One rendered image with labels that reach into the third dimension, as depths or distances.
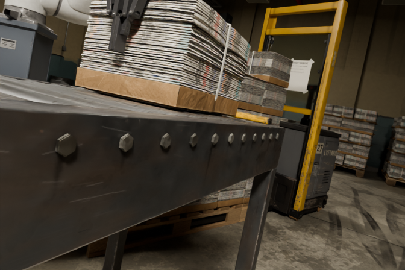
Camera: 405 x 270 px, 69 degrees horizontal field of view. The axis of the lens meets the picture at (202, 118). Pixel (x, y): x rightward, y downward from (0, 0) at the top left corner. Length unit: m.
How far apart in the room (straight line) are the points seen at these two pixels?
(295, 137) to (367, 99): 5.41
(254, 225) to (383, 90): 7.40
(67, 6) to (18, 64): 0.33
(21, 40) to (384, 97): 7.61
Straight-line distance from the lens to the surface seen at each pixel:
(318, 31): 2.79
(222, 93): 0.80
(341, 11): 2.75
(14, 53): 1.41
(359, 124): 6.45
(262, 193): 0.89
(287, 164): 2.87
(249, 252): 0.95
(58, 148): 0.24
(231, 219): 2.27
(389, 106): 8.13
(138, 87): 0.64
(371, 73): 8.21
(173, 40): 0.63
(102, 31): 0.75
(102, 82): 0.71
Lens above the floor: 0.83
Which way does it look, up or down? 3 degrees down
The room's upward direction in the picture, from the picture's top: 11 degrees clockwise
